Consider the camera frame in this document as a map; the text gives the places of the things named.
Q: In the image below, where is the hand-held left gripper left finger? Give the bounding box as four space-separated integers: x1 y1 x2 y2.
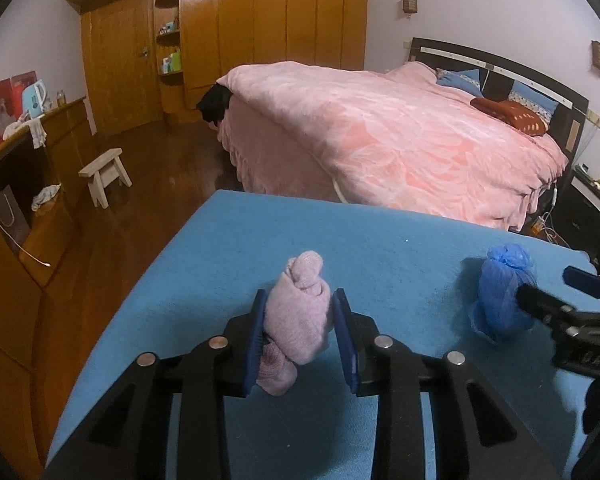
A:
42 287 270 480

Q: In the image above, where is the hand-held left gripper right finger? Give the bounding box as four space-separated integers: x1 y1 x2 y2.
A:
331 287 563 480

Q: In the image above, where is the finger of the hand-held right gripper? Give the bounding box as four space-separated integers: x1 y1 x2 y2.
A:
516 283 589 337
562 266 600 307

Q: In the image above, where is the blue plastic bag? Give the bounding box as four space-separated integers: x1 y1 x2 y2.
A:
462 243 538 343

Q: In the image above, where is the pink knotted cloth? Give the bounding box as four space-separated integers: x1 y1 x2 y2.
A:
254 250 333 397

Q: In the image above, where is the black nightstand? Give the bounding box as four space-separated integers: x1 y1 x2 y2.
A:
550 167 600 261

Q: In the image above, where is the blue tablecloth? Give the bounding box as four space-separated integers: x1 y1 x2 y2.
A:
45 189 600 480

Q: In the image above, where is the brown dotted pillow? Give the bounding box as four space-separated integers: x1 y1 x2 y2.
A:
470 97 551 136

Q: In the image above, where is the blue pillow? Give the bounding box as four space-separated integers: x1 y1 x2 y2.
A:
436 67 483 97
507 81 558 121

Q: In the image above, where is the pink blanket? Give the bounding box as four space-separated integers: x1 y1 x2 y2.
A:
215 60 570 231

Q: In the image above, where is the dark wooden bed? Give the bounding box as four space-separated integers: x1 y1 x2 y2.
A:
215 37 590 233

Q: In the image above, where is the small wooden stool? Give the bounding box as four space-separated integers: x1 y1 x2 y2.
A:
78 148 133 208

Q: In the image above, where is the black cloth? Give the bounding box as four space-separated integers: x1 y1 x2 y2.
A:
196 85 232 123

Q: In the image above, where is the wooden dresser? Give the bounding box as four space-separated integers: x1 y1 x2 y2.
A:
0 96 98 466

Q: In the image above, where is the small white rag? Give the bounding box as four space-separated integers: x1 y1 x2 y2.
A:
31 184 62 212

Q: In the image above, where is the grey paper bag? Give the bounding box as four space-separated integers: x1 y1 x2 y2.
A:
0 185 31 251

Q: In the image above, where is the white cloth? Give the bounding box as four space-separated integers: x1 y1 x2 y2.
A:
2 115 47 149

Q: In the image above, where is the wooden door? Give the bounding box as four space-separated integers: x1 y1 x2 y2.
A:
82 2 163 136

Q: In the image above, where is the wooden wardrobe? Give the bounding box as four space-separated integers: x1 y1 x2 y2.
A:
65 0 370 136

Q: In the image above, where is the light blue kettle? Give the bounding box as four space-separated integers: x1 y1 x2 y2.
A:
21 80 49 117

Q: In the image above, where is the plain red poster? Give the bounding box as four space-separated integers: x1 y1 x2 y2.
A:
11 72 37 98

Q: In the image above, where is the white charger cable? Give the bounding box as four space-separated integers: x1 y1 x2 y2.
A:
540 185 572 247

